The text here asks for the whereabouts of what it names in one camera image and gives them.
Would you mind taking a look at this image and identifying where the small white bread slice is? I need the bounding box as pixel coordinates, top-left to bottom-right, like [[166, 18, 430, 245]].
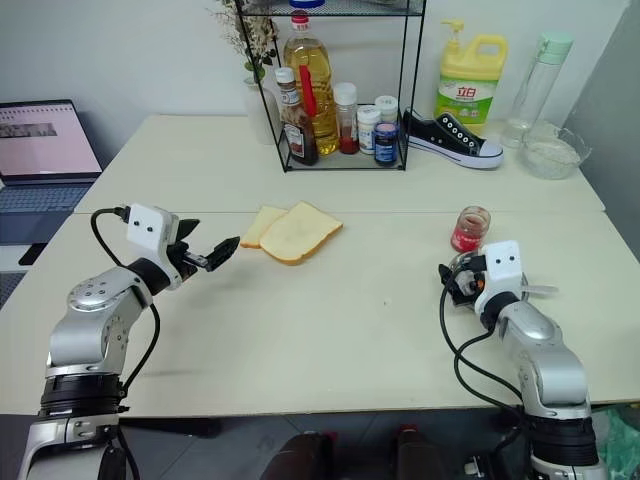
[[239, 205, 290, 250]]

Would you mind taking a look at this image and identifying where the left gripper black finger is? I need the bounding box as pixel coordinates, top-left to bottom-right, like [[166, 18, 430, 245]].
[[206, 236, 242, 274], [172, 218, 201, 247]]

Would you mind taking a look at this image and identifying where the white vase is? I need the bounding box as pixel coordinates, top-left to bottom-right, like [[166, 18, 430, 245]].
[[242, 74, 283, 147]]

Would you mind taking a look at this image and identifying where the clear bottle with green cap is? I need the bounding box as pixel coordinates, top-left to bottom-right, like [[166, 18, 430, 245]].
[[499, 31, 574, 150]]

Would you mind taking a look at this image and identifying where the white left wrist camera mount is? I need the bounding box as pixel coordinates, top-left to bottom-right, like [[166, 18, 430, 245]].
[[124, 203, 180, 291]]

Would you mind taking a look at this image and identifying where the large white bread slice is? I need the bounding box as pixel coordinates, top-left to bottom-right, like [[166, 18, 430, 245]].
[[259, 200, 344, 267]]

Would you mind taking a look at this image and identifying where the cooking oil bottle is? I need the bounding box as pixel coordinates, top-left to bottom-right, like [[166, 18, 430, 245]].
[[282, 9, 338, 158]]

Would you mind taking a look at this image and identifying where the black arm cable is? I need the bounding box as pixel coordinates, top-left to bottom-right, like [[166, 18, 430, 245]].
[[439, 287, 532, 419], [90, 206, 162, 401]]

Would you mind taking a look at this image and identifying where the white labelled seasoning jar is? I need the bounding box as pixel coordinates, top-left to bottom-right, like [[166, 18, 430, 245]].
[[355, 106, 383, 156]]

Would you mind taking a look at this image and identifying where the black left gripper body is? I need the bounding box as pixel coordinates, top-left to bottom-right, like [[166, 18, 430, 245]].
[[167, 240, 209, 283]]

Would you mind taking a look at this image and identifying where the brown ketchup bottle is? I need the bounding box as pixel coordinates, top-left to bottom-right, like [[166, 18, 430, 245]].
[[273, 66, 321, 167]]

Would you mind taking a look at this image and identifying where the open red jam jar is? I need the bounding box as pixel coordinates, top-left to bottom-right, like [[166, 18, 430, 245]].
[[451, 205, 491, 254]]

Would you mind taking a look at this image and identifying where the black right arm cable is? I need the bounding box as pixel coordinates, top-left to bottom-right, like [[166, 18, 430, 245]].
[[439, 287, 532, 419]]

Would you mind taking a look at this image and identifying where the green plastic bag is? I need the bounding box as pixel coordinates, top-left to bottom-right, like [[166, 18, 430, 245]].
[[589, 399, 640, 480]]

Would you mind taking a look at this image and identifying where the clear plastic spoon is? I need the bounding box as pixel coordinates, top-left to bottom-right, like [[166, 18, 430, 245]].
[[519, 283, 560, 298]]

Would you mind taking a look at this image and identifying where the yellow detergent pump bottle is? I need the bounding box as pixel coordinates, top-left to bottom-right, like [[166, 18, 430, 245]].
[[433, 18, 510, 137]]

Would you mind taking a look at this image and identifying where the small white capped jar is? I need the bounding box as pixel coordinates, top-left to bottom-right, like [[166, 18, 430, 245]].
[[374, 95, 400, 126]]

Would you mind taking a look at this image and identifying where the dark blue labelled jar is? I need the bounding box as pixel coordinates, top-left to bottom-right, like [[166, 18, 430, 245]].
[[372, 121, 401, 164]]

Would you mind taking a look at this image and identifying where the black wire shelf rack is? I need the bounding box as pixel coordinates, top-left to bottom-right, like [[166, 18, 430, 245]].
[[234, 0, 428, 174]]

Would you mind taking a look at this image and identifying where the dark shape with red top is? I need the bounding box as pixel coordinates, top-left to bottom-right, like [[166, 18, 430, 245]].
[[396, 424, 442, 480]]

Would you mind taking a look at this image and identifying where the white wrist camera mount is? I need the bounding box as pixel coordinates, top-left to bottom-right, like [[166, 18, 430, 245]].
[[480, 239, 525, 311], [124, 203, 180, 291]]

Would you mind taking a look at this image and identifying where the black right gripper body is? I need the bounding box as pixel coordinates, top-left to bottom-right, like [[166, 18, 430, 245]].
[[451, 255, 488, 302]]

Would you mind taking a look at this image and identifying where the clear glass bowl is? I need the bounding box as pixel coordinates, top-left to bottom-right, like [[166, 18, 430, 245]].
[[520, 121, 593, 181]]

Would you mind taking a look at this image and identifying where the dried flower bouquet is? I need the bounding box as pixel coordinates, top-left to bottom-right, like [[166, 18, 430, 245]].
[[216, 0, 282, 84]]

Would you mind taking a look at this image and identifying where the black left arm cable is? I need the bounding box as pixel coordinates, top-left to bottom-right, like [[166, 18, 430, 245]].
[[90, 206, 162, 401]]

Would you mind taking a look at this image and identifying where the spice jar with red powder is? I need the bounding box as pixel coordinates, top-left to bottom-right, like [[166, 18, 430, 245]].
[[333, 82, 362, 156]]

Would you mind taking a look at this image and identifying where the black and white sneaker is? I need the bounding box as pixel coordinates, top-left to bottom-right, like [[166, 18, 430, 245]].
[[401, 106, 505, 171]]

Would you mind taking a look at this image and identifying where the open laptop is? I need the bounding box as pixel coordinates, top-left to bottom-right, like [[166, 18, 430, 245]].
[[0, 98, 104, 247]]

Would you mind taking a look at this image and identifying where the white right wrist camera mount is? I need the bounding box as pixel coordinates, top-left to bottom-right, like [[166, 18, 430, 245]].
[[480, 239, 525, 311]]

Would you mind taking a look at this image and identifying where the dark brown rounded shape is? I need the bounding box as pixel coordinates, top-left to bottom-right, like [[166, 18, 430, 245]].
[[261, 430, 338, 480]]

